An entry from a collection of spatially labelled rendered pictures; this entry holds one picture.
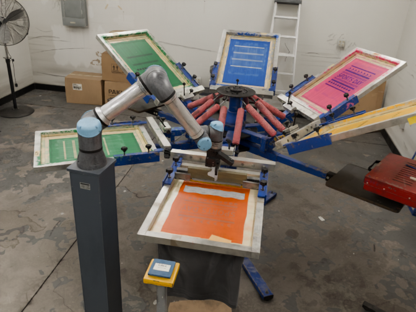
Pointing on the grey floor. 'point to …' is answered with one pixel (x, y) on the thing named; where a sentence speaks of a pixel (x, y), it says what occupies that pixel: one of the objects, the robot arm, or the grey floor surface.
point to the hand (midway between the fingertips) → (216, 177)
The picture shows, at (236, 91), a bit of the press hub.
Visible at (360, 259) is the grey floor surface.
